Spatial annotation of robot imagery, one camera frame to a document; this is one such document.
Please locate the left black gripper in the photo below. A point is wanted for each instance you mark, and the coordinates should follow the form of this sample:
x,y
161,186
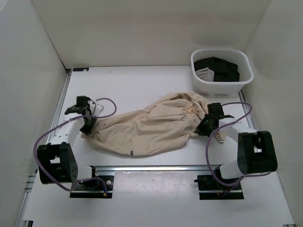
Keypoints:
x,y
87,130

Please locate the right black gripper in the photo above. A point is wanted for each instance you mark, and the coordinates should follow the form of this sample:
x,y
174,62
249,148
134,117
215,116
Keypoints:
x,y
200,129

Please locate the beige trousers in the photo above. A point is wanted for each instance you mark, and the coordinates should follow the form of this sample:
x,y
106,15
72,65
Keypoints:
x,y
163,126

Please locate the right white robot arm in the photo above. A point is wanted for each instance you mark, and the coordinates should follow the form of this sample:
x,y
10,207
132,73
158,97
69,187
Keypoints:
x,y
256,154

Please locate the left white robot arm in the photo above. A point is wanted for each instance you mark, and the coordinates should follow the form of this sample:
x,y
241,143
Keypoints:
x,y
57,156

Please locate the white folded garment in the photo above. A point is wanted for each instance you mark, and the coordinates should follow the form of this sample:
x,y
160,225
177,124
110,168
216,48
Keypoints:
x,y
205,74

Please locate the small label sticker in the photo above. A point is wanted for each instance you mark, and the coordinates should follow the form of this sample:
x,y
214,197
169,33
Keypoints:
x,y
80,69

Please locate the white plastic basket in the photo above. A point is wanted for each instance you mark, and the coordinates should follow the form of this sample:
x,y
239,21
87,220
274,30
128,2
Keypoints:
x,y
222,88

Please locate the black folded garment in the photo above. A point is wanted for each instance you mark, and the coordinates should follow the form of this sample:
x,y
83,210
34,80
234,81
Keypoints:
x,y
224,71

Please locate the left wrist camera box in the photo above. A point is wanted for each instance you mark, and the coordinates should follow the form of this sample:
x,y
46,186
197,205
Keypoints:
x,y
96,109

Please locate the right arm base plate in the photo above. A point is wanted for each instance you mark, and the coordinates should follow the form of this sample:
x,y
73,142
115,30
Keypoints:
x,y
210,189

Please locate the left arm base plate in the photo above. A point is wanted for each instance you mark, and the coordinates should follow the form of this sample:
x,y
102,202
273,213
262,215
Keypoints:
x,y
101,187

